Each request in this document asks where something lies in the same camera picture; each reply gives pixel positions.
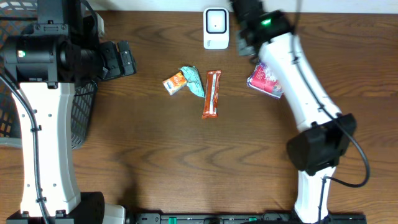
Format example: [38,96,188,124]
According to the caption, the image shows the purple snack packet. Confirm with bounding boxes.
[247,61,284,99]

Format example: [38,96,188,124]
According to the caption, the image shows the small orange snack packet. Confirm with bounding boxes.
[162,71,187,95]

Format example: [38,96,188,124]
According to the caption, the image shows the orange-red snack bar wrapper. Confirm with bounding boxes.
[202,70,222,119]

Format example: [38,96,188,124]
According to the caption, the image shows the teal snack packet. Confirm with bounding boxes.
[180,66,205,98]

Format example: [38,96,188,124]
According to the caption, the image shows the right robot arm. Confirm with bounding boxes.
[231,0,356,223]

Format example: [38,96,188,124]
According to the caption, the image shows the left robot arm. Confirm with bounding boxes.
[1,1,136,224]

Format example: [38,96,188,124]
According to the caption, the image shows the white barcode scanner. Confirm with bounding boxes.
[203,7,229,50]

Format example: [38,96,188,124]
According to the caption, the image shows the dark grey plastic mesh basket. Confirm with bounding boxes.
[1,1,98,149]

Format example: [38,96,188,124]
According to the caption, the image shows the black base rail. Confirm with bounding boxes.
[133,212,368,224]

